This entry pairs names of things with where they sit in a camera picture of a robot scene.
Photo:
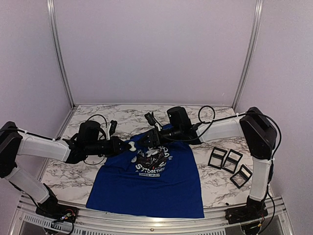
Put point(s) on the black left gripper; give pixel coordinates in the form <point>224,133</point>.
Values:
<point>115,149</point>

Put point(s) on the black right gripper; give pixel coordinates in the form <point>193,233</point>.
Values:
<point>154,136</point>

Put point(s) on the green round brooch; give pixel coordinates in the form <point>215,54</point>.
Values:
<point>132,146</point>

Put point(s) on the blue panda print t-shirt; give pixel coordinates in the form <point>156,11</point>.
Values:
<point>156,182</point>

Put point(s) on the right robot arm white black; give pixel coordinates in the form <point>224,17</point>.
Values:
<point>257,129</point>

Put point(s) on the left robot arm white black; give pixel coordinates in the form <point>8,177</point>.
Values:
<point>91,139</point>

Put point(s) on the black display box left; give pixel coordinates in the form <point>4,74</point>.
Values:
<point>217,158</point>

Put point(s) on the black display box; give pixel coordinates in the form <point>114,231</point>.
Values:
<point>217,158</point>
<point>241,177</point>
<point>232,160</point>

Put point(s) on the black display box middle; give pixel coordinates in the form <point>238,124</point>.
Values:
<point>232,160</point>

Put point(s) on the black display box right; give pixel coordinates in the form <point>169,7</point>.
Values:
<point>241,177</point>

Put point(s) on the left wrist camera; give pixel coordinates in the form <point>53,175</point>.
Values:
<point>111,128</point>

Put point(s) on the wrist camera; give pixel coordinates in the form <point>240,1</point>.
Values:
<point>152,121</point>
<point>111,128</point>

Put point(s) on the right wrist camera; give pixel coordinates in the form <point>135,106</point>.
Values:
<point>152,121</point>

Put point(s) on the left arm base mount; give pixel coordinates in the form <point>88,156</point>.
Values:
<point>59,212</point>

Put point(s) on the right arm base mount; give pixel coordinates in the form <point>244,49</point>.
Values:
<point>243,214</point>

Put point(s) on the left aluminium corner post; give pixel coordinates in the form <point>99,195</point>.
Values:
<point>58,51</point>

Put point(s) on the aluminium corner post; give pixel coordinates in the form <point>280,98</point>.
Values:
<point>58,51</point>
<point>250,51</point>

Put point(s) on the right aluminium corner post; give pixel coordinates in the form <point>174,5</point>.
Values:
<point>250,51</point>

